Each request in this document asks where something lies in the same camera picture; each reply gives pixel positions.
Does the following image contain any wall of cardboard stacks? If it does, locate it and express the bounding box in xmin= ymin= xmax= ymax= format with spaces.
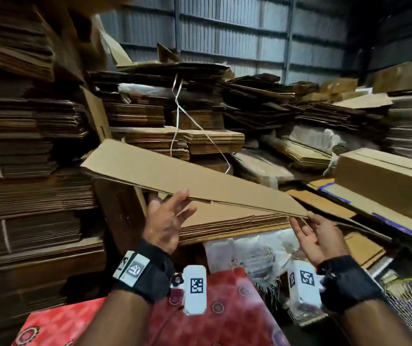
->
xmin=0 ymin=0 xmax=412 ymax=336

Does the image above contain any large cardboard box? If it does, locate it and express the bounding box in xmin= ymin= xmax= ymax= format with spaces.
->
xmin=148 ymin=198 xmax=293 ymax=246
xmin=81 ymin=139 xmax=394 ymax=242

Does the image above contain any person's left hand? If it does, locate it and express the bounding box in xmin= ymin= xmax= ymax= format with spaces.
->
xmin=141 ymin=188 xmax=198 ymax=255

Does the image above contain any black wrist strap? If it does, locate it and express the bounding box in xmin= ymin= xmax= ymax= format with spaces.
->
xmin=111 ymin=239 xmax=178 ymax=305
xmin=316 ymin=254 xmax=388 ymax=314

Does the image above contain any black left wrist strap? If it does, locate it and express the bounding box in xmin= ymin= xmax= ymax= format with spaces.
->
xmin=111 ymin=239 xmax=178 ymax=305

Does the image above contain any white woven sack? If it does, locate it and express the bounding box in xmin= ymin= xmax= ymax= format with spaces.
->
xmin=205 ymin=227 xmax=301 ymax=300

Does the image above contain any person's left forearm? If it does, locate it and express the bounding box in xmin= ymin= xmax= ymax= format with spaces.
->
xmin=76 ymin=288 xmax=153 ymax=346

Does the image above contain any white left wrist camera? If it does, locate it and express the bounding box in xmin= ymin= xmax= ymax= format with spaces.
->
xmin=182 ymin=264 xmax=208 ymax=316

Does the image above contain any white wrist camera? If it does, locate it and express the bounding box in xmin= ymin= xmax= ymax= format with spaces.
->
xmin=287 ymin=259 xmax=322 ymax=321
xmin=182 ymin=264 xmax=208 ymax=316

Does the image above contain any low pile of cardboard sheets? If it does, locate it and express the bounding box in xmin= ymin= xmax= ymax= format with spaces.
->
xmin=343 ymin=230 xmax=388 ymax=271

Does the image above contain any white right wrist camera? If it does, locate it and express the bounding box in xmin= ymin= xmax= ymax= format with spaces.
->
xmin=287 ymin=259 xmax=322 ymax=321

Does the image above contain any blue-edged cardboard sheet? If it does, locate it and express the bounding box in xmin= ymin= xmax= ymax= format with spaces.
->
xmin=307 ymin=176 xmax=412 ymax=246

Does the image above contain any red patterned table cloth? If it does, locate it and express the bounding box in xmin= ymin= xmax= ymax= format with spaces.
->
xmin=12 ymin=266 xmax=291 ymax=346

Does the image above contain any white plastic strap loop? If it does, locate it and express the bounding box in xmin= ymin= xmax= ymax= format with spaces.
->
xmin=169 ymin=72 xmax=232 ymax=175

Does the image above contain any white plastic sack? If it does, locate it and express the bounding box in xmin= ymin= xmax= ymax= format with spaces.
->
xmin=231 ymin=151 xmax=295 ymax=190

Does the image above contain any tan cardboard carton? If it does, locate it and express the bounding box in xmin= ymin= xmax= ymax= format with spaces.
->
xmin=334 ymin=148 xmax=412 ymax=219

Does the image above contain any person's right hand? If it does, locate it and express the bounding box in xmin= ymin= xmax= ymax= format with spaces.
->
xmin=289 ymin=211 xmax=351 ymax=267

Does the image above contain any black right wrist strap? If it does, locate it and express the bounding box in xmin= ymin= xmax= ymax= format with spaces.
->
xmin=316 ymin=254 xmax=388 ymax=314

